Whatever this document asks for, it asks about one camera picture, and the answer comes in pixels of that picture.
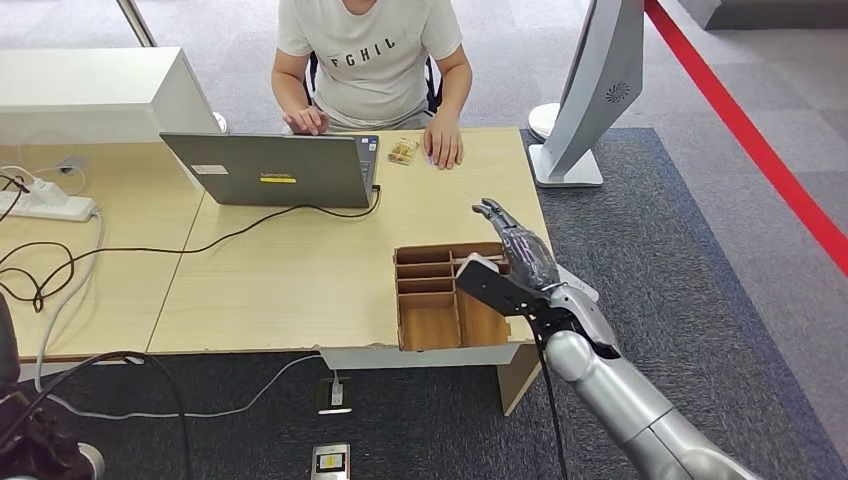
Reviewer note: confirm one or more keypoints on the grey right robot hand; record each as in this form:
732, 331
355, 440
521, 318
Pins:
526, 255

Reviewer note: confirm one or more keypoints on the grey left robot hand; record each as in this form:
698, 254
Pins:
8, 344

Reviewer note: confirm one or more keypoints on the white card reader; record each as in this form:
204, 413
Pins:
580, 285

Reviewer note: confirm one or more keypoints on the room key card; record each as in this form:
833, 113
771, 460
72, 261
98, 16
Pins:
464, 259

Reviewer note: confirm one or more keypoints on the wooden compartment organizer box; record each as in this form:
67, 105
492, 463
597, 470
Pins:
427, 324

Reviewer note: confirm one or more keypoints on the ID card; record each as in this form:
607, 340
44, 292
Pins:
429, 161

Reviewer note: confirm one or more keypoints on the person's left forearm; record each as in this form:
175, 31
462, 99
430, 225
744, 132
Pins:
454, 93

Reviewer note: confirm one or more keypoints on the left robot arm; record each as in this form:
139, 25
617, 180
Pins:
40, 447

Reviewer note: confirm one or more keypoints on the person's right forearm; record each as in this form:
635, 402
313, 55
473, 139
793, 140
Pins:
289, 86

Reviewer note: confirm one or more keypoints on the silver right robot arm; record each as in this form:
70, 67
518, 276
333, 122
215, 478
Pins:
616, 397

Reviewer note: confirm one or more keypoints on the person's left hand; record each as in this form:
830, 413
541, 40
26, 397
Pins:
444, 142

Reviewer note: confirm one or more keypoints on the person's hand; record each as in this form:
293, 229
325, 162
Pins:
306, 121
444, 142

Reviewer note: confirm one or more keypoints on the person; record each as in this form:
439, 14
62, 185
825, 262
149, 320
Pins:
371, 60

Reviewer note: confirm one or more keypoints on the person's right hand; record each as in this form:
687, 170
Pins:
306, 121

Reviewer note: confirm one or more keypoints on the wooden desk leg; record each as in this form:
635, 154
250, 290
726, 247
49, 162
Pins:
517, 387

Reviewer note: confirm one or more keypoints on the white round floor base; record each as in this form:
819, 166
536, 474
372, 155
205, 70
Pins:
540, 122

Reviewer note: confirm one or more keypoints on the white power strip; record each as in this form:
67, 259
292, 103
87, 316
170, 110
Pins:
53, 208

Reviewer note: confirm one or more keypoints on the white desk panel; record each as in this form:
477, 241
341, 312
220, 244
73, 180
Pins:
411, 359

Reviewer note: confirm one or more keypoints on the white power adapter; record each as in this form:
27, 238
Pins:
46, 192

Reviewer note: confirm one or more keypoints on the wrapped snack packet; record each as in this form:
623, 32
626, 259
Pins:
403, 151

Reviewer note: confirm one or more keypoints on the silver kiosk screen stand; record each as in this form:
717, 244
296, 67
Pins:
590, 79

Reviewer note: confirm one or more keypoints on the black office chair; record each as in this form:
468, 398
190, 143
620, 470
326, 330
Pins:
434, 86

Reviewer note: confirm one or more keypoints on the white plug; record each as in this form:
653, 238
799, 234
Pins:
336, 394

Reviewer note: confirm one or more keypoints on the floor power outlet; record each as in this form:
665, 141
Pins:
322, 397

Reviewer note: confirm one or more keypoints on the white cabinet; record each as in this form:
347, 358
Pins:
86, 93

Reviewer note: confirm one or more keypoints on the grey laptop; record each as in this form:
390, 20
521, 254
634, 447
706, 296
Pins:
278, 166

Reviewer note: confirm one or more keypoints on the silver floor device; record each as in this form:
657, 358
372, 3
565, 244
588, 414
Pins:
330, 462

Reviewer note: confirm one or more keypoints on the small white round base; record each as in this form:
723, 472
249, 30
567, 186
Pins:
219, 122

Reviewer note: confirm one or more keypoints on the grey platform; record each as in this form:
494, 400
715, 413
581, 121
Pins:
762, 13

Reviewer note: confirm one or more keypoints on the grey metal pole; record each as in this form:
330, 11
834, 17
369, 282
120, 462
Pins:
136, 23

